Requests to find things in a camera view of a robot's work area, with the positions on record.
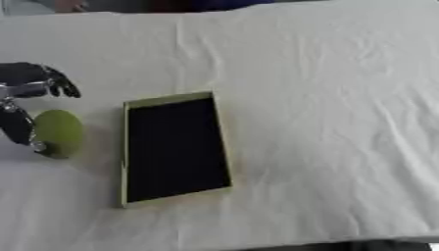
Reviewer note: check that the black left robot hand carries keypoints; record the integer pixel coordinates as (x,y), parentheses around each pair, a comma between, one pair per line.
(21,75)

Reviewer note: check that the open box with black inside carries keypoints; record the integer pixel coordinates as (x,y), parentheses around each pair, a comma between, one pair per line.
(174,149)

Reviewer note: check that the green round toy fruit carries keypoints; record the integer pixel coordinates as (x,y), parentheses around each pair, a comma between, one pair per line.
(59,133)

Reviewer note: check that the person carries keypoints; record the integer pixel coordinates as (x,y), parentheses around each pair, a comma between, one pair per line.
(71,5)

